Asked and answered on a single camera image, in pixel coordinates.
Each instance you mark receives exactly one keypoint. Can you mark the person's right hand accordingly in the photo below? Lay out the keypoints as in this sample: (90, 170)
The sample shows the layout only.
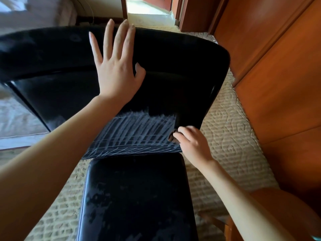
(195, 148)

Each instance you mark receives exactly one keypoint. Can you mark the person's left hand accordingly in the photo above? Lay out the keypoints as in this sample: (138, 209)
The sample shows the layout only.
(116, 77)

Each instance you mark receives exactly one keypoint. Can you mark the person's left middle finger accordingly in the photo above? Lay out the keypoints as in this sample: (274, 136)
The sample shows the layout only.
(122, 37)

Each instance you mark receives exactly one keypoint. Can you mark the person's right fingers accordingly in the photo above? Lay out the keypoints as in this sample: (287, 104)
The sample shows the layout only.
(186, 131)

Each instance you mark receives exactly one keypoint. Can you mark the person's left thumb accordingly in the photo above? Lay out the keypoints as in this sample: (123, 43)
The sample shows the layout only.
(140, 70)

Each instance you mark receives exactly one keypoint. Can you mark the person's left little finger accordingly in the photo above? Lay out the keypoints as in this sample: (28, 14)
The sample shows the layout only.
(95, 47)

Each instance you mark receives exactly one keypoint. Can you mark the black leather chair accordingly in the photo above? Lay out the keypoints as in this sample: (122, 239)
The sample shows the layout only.
(170, 62)

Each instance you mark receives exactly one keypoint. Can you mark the person's left forearm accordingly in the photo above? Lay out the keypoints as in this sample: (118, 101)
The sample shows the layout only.
(50, 160)

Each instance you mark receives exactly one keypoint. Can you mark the person's right forearm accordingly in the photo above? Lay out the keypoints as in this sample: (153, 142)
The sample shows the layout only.
(238, 203)

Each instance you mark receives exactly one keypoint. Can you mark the beige patterned carpet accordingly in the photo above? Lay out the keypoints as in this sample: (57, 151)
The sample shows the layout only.
(225, 140)

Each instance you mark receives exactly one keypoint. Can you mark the wooden door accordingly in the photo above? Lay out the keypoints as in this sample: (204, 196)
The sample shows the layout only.
(198, 12)

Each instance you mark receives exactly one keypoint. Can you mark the wooden wardrobe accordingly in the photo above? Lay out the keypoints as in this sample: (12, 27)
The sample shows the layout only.
(280, 85)

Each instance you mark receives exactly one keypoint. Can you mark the round wooden stool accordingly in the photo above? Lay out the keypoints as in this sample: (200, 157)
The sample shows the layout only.
(283, 210)

